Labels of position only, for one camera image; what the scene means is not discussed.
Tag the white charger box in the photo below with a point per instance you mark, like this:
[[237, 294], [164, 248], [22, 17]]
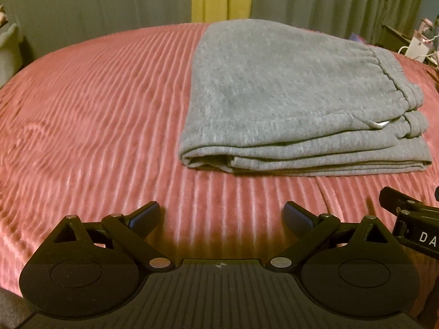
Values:
[[418, 46]]

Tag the pink small stand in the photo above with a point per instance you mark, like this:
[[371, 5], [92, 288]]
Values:
[[425, 27]]

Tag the pale cushion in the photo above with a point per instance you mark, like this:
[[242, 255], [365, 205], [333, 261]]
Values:
[[10, 54]]

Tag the grey curtain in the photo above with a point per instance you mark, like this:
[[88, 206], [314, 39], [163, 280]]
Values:
[[325, 0], [103, 3]]

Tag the grey pants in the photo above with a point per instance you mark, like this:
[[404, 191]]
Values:
[[274, 92]]

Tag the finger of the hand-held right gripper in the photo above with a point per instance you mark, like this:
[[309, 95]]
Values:
[[394, 197]]

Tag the dark nightstand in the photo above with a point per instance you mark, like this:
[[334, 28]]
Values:
[[394, 36]]

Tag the pink ribbed blanket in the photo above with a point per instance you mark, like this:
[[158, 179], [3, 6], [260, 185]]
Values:
[[103, 126]]

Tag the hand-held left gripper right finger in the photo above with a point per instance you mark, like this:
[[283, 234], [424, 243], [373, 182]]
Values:
[[295, 220]]

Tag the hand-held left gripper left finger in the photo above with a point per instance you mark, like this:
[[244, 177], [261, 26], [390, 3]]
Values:
[[148, 216]]

